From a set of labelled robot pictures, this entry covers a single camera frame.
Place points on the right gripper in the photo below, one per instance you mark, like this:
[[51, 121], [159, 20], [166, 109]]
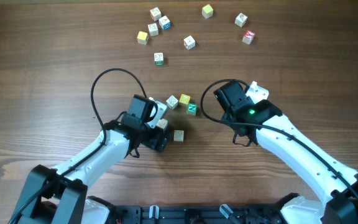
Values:
[[226, 117]]

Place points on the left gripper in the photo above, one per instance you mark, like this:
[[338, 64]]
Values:
[[151, 141]]

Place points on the white block moved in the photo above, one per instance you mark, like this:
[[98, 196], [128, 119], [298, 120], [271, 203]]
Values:
[[172, 102]]

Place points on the plain white picture block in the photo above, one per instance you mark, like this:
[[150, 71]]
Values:
[[178, 135]]

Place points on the green N letter block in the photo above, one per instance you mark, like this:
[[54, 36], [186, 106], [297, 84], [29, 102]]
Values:
[[192, 109]]

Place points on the yellow top wooden block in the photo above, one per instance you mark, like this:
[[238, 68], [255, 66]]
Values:
[[184, 99]]

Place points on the white block red edge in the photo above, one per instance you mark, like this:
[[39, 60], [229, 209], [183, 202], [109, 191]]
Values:
[[153, 29]]

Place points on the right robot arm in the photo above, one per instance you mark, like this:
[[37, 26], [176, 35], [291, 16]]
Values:
[[335, 184]]

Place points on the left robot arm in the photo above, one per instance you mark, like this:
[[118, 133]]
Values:
[[59, 194]]

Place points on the white block green side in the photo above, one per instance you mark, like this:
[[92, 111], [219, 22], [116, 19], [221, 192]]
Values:
[[158, 58]]

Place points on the red letter block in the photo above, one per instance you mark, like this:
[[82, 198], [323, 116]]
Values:
[[248, 37]]

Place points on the yellow block left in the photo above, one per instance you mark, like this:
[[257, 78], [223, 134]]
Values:
[[142, 37]]

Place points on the white block red side middle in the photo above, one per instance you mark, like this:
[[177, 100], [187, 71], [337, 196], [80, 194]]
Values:
[[189, 42]]

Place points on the white block red side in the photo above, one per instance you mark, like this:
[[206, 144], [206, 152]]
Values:
[[189, 42], [155, 14]]

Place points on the white block far right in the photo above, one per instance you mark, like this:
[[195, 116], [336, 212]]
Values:
[[240, 20]]

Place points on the white block blue side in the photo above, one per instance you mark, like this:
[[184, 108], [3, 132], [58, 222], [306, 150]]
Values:
[[165, 22]]

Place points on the white block red side top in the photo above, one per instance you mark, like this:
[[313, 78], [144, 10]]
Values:
[[155, 14]]

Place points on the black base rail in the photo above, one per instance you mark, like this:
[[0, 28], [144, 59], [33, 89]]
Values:
[[258, 214]]

